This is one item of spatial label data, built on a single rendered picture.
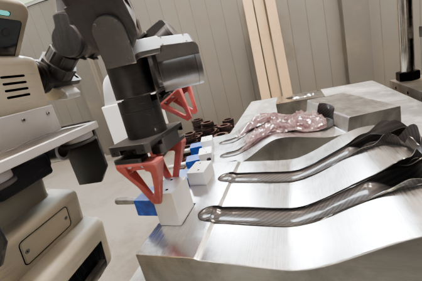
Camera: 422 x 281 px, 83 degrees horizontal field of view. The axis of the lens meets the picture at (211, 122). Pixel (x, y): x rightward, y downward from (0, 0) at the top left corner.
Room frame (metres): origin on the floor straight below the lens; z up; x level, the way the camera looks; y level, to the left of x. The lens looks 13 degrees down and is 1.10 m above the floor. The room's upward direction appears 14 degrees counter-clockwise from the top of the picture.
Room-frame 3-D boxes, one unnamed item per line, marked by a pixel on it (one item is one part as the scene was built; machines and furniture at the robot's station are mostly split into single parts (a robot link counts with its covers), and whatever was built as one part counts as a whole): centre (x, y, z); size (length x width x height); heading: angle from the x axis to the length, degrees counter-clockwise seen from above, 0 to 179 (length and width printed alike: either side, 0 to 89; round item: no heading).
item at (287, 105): (1.05, -0.42, 0.83); 0.20 x 0.15 x 0.07; 68
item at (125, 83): (0.34, 0.09, 1.11); 0.07 x 0.06 x 0.07; 98
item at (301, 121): (0.66, -0.19, 0.90); 0.26 x 0.18 x 0.08; 86
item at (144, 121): (0.34, 0.09, 1.05); 0.10 x 0.07 x 0.07; 158
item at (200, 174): (0.46, 0.09, 0.89); 0.13 x 0.05 x 0.05; 68
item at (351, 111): (0.66, -0.19, 0.85); 0.50 x 0.26 x 0.11; 86
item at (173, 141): (0.35, 0.09, 0.97); 0.07 x 0.07 x 0.09; 68
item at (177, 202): (0.35, 0.13, 0.92); 0.13 x 0.05 x 0.05; 68
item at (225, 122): (3.10, 0.06, 0.20); 1.09 x 0.79 x 0.39; 166
